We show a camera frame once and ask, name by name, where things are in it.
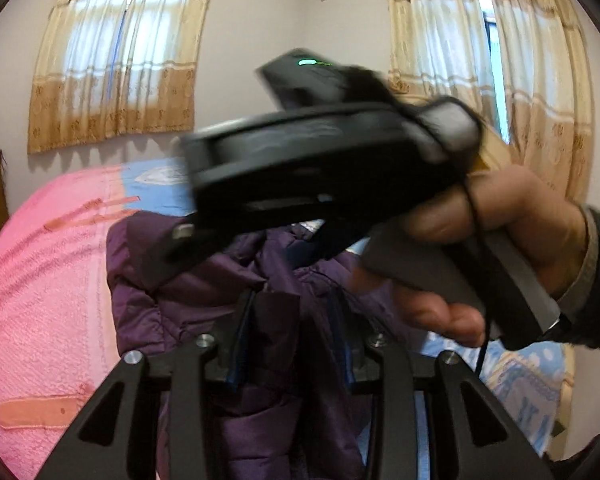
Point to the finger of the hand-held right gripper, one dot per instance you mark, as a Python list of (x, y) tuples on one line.
[(190, 247)]

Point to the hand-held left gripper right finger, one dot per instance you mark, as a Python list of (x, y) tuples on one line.
[(360, 360)]

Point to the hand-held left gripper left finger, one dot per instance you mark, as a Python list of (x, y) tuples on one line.
[(230, 355)]

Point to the purple quilted jacket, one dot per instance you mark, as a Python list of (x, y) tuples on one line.
[(145, 290)]

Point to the person's right hand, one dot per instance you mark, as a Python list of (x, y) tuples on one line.
[(530, 210)]

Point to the pink and blue blanket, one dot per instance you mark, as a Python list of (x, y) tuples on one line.
[(45, 280)]

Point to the beige patterned curtain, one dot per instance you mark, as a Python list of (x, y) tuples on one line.
[(120, 55), (545, 90)]

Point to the window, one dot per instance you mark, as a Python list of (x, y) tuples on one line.
[(492, 45)]

